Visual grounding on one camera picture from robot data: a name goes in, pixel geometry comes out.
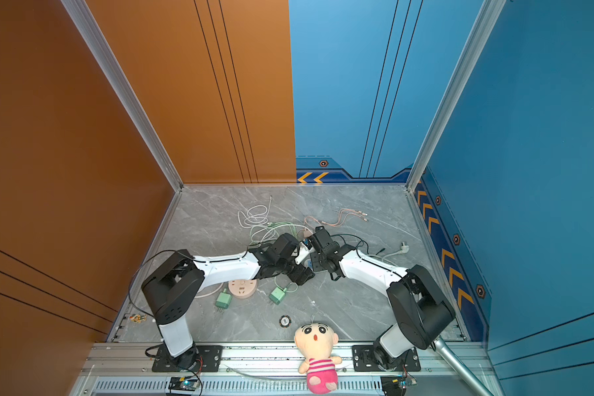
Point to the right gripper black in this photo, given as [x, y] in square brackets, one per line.
[314, 263]

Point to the plush doll pink dress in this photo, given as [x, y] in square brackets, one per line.
[316, 341]

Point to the light green charger middle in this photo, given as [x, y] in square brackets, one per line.
[277, 295]

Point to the aluminium front rail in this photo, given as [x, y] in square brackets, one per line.
[272, 369]

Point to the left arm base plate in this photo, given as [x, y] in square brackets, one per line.
[208, 357]

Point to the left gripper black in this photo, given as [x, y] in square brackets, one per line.
[300, 278]

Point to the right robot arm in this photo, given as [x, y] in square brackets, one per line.
[421, 310]

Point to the black poker chip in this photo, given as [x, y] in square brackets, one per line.
[285, 321]

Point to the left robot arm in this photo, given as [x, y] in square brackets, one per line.
[173, 286]

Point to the round pink power socket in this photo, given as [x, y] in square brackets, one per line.
[242, 289]

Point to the right green circuit board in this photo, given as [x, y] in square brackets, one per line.
[396, 385]

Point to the light green charger left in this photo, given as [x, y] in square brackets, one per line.
[224, 300]

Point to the small toy figure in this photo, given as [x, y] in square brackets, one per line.
[138, 318]

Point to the green circuit board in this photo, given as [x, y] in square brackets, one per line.
[184, 385]
[396, 385]

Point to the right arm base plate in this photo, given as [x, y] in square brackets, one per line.
[366, 357]

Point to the light green charger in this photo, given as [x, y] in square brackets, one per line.
[224, 300]
[277, 295]

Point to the left green circuit board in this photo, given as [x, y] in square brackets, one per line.
[184, 385]

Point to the white three-pin plug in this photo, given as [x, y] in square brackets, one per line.
[404, 249]

